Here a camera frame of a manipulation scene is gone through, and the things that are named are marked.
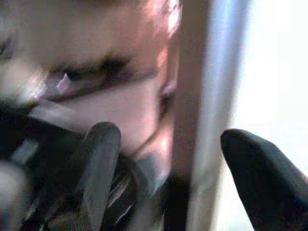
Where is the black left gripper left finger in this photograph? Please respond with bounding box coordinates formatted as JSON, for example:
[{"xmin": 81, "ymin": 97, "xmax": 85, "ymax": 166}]
[{"xmin": 47, "ymin": 122, "xmax": 122, "ymax": 231}]

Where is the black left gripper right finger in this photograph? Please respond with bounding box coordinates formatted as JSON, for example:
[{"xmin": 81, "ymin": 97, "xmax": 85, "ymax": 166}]
[{"xmin": 220, "ymin": 128, "xmax": 308, "ymax": 231}]

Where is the pink cloth garment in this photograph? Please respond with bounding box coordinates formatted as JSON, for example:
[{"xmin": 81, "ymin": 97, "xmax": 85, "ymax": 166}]
[{"xmin": 0, "ymin": 0, "xmax": 182, "ymax": 191}]

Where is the silver and brown frame bar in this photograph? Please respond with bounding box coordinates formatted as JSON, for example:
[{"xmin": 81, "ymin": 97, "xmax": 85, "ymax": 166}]
[{"xmin": 172, "ymin": 0, "xmax": 252, "ymax": 231}]

